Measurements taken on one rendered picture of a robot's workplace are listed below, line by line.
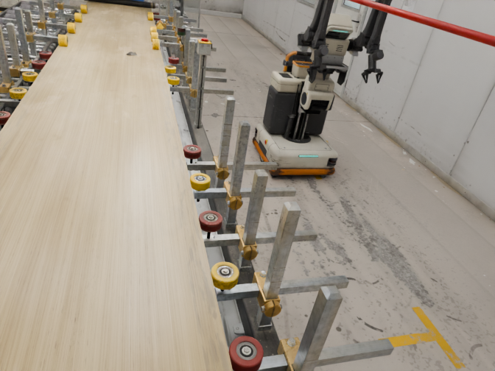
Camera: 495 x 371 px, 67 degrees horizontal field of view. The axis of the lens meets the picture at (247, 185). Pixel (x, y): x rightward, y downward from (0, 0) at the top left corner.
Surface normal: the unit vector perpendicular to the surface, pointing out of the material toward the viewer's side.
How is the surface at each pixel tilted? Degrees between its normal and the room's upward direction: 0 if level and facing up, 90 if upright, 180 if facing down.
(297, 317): 0
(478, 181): 90
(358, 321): 0
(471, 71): 90
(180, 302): 0
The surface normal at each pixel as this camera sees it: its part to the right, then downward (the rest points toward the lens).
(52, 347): 0.14, -0.84
